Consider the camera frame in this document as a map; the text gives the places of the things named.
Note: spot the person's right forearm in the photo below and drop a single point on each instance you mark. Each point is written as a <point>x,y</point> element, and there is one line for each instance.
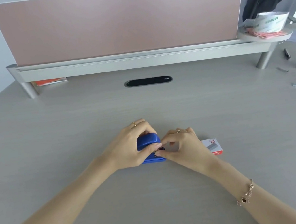
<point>252,197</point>

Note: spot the white red staple box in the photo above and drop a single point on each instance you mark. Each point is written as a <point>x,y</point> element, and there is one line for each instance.
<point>214,147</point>

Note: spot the person's right thumb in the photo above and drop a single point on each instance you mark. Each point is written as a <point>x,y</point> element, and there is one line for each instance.
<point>165,153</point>

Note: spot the person's left hand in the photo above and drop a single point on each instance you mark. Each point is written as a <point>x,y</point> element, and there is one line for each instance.
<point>123,150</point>

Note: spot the pink desk divider panel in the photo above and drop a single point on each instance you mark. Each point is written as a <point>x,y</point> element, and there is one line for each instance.
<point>120,20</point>

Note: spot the pink rubber bands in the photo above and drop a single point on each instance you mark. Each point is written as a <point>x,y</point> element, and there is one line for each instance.
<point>266,34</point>

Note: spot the person's right hand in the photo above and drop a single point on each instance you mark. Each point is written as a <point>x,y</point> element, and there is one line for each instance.
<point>190,151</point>

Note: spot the blue stapler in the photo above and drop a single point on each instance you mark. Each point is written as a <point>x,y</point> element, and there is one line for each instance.
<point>145,141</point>

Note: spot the grey desk shelf riser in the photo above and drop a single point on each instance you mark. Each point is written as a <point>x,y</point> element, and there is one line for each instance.
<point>140,60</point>

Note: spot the person's left thumb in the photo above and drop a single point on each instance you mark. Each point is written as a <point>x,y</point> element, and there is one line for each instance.
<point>152,148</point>

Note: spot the orange book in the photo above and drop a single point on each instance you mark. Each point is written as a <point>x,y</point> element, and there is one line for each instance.
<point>50,81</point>

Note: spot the white crumpled plastic bag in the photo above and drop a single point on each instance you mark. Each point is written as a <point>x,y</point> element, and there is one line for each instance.
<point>269,21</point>

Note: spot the person's left forearm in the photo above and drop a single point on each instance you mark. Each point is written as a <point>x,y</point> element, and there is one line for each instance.
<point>55,213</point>

